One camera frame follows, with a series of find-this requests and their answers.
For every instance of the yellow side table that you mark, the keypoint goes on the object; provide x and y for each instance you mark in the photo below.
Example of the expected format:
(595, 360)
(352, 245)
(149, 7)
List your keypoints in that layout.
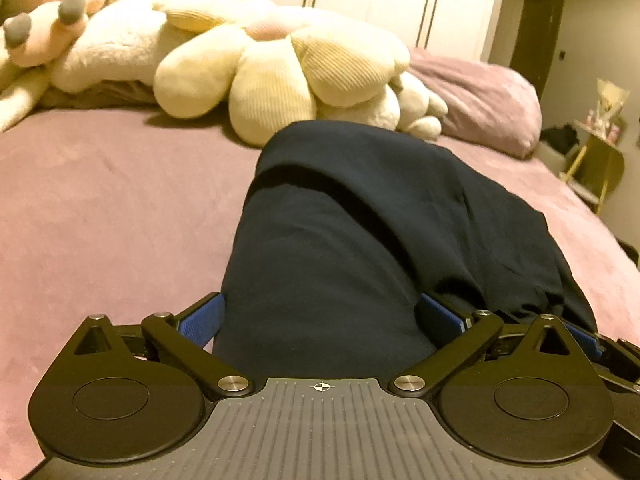
(607, 160)

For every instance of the pink pillow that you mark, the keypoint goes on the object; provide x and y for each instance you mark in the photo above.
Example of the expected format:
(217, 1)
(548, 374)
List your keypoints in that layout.
(480, 100)

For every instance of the navy blue garment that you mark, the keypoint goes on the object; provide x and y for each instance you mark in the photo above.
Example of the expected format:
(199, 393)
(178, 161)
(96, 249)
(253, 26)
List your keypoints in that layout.
(325, 260)

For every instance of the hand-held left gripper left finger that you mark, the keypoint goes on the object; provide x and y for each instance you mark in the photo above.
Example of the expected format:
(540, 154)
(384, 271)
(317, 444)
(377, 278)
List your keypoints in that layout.
(202, 325)

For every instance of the dark wooden door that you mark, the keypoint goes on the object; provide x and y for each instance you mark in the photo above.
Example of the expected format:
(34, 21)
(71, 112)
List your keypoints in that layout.
(540, 35)

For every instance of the cream plush toy grey paws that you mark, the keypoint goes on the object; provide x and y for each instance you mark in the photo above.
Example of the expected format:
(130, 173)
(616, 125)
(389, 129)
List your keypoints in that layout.
(45, 20)

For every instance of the white fluffy plush toy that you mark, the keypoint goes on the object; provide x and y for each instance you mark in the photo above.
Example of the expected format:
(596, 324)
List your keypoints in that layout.
(415, 105)
(125, 45)

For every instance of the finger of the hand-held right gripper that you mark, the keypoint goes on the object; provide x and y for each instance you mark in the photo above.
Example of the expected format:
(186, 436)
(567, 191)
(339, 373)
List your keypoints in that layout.
(582, 340)

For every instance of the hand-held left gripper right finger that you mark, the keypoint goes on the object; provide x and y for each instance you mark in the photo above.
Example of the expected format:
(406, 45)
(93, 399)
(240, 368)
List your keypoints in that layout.
(440, 317)

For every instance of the cream flower plush pillow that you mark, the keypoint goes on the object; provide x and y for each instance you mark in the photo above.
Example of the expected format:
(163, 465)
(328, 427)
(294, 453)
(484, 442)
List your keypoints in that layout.
(265, 85)

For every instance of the black bag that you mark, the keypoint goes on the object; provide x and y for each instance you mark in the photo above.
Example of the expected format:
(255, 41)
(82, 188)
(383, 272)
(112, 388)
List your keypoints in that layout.
(560, 139)

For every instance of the paper wrapped bouquet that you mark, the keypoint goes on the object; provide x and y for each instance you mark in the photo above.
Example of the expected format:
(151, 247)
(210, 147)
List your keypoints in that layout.
(612, 95)

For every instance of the pink bed blanket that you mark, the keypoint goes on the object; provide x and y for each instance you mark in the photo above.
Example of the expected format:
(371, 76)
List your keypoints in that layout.
(100, 210)

